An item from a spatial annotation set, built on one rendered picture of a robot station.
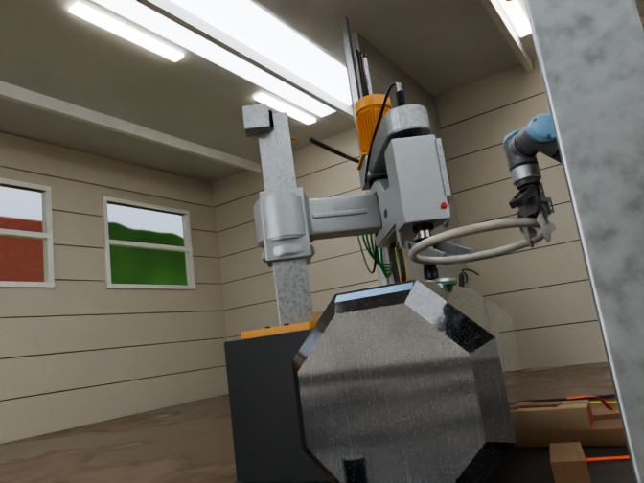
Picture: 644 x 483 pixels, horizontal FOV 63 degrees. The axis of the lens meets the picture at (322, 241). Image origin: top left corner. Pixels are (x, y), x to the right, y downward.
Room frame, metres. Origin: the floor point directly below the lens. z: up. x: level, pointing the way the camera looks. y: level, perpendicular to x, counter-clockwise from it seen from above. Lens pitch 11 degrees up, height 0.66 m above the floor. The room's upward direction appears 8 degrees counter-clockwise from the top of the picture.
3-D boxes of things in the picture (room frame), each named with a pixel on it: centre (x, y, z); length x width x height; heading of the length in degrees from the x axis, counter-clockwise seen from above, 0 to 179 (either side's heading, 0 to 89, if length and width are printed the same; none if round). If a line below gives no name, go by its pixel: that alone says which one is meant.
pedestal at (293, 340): (3.03, 0.21, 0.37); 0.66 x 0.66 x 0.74; 64
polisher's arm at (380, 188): (2.86, -0.47, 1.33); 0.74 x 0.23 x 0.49; 5
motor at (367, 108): (3.12, -0.45, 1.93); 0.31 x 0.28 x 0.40; 95
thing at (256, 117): (2.90, 0.28, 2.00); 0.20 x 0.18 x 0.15; 64
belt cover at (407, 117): (2.81, -0.46, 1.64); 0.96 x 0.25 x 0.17; 5
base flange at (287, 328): (3.03, 0.21, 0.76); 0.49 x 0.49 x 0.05; 64
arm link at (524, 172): (1.66, -0.69, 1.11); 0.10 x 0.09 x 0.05; 35
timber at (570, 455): (2.15, -0.82, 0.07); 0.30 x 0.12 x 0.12; 159
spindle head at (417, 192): (2.55, -0.48, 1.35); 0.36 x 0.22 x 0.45; 5
